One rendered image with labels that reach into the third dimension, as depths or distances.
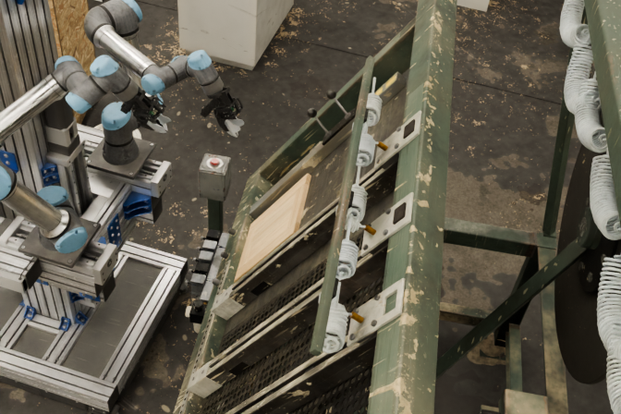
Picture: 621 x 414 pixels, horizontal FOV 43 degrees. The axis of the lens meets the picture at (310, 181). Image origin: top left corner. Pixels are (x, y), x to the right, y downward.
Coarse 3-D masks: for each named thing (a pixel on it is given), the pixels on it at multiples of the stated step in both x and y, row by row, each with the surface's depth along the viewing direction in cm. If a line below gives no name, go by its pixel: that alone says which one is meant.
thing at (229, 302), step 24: (408, 120) 225; (384, 144) 227; (384, 168) 230; (384, 192) 236; (288, 240) 265; (312, 240) 256; (264, 264) 272; (288, 264) 266; (240, 288) 280; (264, 288) 278; (216, 312) 292
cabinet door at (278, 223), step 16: (304, 176) 304; (288, 192) 310; (304, 192) 296; (272, 208) 316; (288, 208) 300; (256, 224) 322; (272, 224) 307; (288, 224) 290; (256, 240) 312; (272, 240) 296; (256, 256) 301; (240, 272) 306
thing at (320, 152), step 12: (396, 72) 275; (384, 84) 278; (396, 84) 273; (384, 96) 277; (348, 132) 291; (336, 144) 296; (312, 156) 302; (324, 156) 301; (300, 168) 308; (312, 168) 307; (288, 180) 313; (276, 192) 319; (264, 204) 325; (252, 216) 331
